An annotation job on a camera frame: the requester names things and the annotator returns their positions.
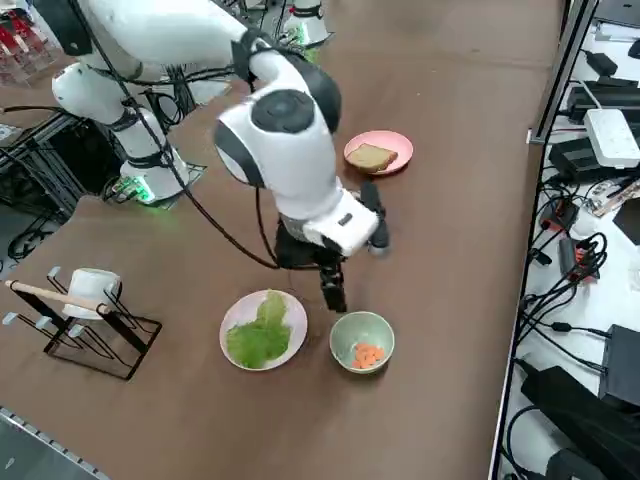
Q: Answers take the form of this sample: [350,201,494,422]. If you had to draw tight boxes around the brown bread slice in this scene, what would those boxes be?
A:
[347,143,400,174]

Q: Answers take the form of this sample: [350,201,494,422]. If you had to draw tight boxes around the white power strip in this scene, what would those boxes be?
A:
[583,108,640,169]

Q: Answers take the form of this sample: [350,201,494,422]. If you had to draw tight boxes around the pale pinkish plate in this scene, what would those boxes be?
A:
[218,289,309,372]

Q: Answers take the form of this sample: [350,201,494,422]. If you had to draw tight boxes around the aluminium table rail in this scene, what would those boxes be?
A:
[528,0,599,146]

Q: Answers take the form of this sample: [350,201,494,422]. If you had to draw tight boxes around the pink round plate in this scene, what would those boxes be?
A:
[343,130,415,176]

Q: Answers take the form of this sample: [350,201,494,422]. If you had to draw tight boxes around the black power adapter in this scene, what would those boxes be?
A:
[548,137,601,182]

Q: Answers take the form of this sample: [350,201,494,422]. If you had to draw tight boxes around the black bag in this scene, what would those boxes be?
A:
[519,364,640,480]

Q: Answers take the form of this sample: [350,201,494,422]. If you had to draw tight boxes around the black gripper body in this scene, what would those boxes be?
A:
[275,229,347,272]

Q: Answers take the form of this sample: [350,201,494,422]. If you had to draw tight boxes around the pale green bowl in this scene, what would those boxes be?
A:
[329,311,396,375]

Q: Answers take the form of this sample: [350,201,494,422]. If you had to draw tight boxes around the white cup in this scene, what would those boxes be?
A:
[62,268,123,321]

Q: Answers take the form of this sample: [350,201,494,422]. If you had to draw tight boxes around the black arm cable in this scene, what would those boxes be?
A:
[69,0,281,271]

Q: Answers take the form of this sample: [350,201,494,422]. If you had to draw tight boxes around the black box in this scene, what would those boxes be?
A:
[599,323,640,406]

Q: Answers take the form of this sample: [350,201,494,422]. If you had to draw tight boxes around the black wire cup rack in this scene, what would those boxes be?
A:
[2,266,164,381]

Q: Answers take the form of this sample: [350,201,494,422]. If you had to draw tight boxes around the clear acrylic shelf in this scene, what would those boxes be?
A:
[0,22,64,89]

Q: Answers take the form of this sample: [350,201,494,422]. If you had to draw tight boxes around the orange carrot slices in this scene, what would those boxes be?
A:
[351,342,386,370]

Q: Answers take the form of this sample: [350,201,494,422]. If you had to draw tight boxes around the green lettuce leaf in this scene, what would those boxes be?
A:
[225,288,292,369]

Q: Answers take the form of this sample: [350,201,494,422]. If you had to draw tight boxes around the wooden rod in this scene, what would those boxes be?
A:
[4,279,112,314]

